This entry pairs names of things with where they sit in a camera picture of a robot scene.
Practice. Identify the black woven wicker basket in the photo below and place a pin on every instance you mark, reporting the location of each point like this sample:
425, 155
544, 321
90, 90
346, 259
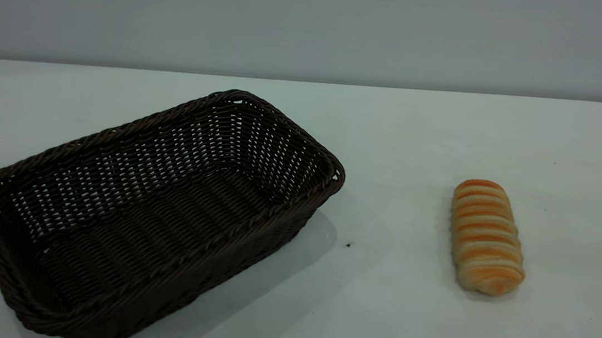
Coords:
162, 216

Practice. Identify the striped orange bread roll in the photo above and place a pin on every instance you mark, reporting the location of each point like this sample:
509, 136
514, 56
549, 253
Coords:
485, 237

